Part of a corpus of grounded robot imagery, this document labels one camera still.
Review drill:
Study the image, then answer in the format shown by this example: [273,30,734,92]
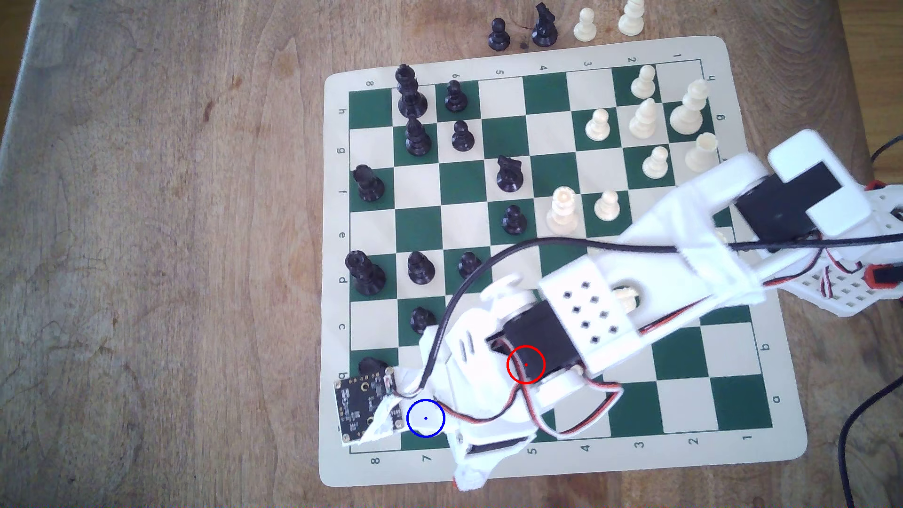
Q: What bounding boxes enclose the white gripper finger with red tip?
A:
[451,446,531,492]
[423,395,539,448]

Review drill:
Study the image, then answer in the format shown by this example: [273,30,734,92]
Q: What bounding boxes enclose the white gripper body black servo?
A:
[419,277,625,440]

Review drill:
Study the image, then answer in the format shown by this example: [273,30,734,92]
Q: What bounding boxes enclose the green white chess mat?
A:
[317,35,809,488]

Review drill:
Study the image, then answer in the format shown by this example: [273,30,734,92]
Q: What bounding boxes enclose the black knight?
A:
[531,2,560,48]
[496,155,525,193]

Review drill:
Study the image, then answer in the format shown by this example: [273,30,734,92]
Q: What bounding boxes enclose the black bishop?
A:
[405,118,433,158]

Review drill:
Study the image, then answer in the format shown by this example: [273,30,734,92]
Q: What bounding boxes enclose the white bishop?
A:
[628,98,660,140]
[618,0,646,38]

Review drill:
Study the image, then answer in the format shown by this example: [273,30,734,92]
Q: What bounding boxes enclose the white rook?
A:
[684,132,719,174]

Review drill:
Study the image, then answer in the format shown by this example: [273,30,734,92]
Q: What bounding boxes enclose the black king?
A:
[395,63,429,119]

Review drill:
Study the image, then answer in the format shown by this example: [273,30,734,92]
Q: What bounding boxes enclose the red white black servo wires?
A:
[637,243,872,334]
[402,337,626,440]

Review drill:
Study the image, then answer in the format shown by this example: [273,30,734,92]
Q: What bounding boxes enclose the black camera cable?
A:
[391,235,903,396]

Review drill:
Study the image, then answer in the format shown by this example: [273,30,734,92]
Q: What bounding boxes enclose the black camera circuit board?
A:
[334,367,397,447]

